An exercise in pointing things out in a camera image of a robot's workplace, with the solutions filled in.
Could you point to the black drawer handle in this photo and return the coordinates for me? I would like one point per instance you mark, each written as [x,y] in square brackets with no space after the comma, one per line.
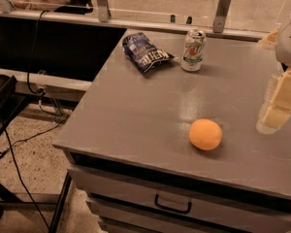
[170,205]

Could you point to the grey drawer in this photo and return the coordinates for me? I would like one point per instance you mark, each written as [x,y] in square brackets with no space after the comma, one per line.
[207,209]
[144,220]

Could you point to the metal bracket middle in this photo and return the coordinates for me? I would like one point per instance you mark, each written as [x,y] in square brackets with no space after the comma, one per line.
[103,10]

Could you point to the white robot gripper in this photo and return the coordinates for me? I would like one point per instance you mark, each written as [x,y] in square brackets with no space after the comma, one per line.
[289,44]

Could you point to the grey top drawer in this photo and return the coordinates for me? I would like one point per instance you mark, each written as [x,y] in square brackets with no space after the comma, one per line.
[207,209]

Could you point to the black metal table leg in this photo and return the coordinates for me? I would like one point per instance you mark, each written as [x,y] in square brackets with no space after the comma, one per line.
[60,205]

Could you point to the metal bracket right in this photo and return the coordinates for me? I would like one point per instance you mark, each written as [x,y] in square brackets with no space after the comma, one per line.
[221,15]

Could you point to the blue kettle chips bag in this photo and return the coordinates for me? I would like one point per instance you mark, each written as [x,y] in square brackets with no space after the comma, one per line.
[143,53]

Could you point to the orange fruit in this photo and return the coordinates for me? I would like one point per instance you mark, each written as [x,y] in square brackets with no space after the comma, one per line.
[205,134]

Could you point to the white green soda can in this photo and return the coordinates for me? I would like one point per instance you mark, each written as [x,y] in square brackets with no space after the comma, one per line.
[194,44]

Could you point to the black cart at left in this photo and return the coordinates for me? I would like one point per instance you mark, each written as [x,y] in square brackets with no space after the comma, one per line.
[11,103]

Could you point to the yellow sponge at edge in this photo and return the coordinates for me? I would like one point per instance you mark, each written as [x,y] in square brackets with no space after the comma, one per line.
[269,41]

